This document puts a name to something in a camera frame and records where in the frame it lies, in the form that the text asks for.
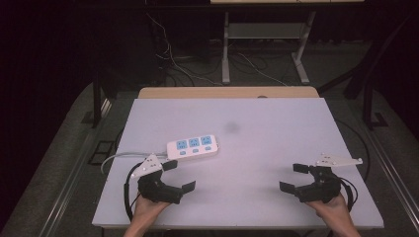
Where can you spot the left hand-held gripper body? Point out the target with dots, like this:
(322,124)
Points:
(154,189)

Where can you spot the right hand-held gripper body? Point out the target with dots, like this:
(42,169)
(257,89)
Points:
(321,189)

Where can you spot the person's left hand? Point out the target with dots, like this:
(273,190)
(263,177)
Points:
(148,212)

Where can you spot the person's right hand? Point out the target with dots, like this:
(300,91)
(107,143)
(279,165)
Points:
(334,212)

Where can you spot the white power strip blue sockets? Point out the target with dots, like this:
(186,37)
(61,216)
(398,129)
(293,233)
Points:
(193,147)

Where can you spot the white table mat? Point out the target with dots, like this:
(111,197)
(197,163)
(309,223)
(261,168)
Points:
(257,158)

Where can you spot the black metal stand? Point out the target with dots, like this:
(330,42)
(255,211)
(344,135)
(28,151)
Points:
(369,75)

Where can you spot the black floor bracket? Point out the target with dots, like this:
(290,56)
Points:
(100,152)

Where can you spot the metal floor rail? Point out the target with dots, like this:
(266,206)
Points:
(393,171)
(74,171)

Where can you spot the white metal desk frame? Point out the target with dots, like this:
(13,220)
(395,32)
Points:
(263,31)

